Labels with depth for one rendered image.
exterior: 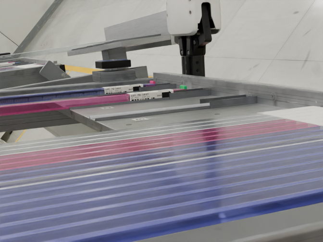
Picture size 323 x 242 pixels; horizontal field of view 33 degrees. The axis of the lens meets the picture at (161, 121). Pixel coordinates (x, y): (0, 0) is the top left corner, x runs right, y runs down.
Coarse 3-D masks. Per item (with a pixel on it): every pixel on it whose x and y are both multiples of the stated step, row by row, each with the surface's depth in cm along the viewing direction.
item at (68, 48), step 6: (96, 42) 122; (102, 42) 122; (54, 48) 118; (60, 48) 118; (66, 48) 119; (72, 48) 119; (12, 54) 114; (18, 54) 114; (24, 54) 115; (30, 54) 116; (36, 54) 116; (42, 54) 117; (0, 60) 113
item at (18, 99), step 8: (88, 88) 78; (96, 88) 77; (8, 96) 73; (16, 96) 73; (24, 96) 73; (32, 96) 73; (40, 96) 74; (48, 96) 74; (56, 96) 75; (64, 96) 75; (72, 96) 76; (0, 104) 72; (8, 104) 72
